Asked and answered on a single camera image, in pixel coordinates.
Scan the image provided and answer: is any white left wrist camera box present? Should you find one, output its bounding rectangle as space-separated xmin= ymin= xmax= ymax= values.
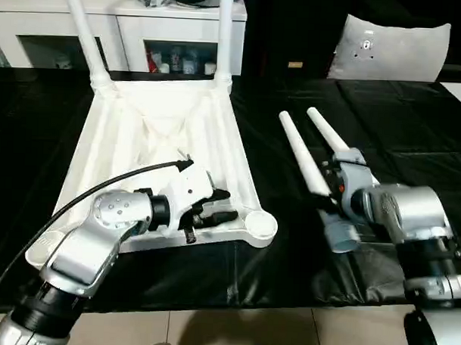
xmin=163 ymin=164 xmax=216 ymax=241

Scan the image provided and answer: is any white plastic table leg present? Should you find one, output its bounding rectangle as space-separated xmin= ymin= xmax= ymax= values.
xmin=304 ymin=106 xmax=382 ymax=186
xmin=58 ymin=0 xmax=118 ymax=98
xmin=213 ymin=0 xmax=237 ymax=92
xmin=273 ymin=110 xmax=364 ymax=256

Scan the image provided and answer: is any grey cushion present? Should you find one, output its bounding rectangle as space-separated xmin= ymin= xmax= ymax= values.
xmin=327 ymin=12 xmax=452 ymax=83

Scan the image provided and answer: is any white flat board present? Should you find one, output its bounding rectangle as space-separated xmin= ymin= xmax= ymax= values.
xmin=438 ymin=82 xmax=461 ymax=113

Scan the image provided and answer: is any white glass-door cabinet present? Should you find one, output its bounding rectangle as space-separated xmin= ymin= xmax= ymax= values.
xmin=0 ymin=0 xmax=248 ymax=78

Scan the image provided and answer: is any white plastic table top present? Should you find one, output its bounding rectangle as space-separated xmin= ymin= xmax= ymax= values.
xmin=24 ymin=73 xmax=284 ymax=279

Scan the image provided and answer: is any black box with yellow label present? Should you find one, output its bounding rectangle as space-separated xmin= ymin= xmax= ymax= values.
xmin=243 ymin=0 xmax=347 ymax=81

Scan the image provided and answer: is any black work mat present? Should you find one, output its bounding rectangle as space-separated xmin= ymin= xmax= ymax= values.
xmin=0 ymin=65 xmax=461 ymax=328

